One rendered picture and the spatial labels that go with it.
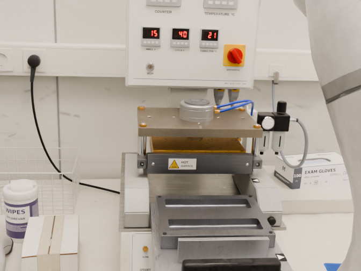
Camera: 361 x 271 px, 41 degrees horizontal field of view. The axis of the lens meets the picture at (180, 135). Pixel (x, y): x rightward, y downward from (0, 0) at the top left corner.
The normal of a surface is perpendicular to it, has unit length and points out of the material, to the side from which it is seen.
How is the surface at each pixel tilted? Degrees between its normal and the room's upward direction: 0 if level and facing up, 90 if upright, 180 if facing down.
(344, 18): 82
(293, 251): 0
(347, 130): 105
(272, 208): 41
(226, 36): 90
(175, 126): 0
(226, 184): 0
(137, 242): 65
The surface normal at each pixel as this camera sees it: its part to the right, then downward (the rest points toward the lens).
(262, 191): 0.10, -0.53
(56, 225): 0.04, -0.95
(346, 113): -0.96, 0.26
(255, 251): 0.10, 0.30
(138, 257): 0.11, -0.13
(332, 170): 0.31, 0.25
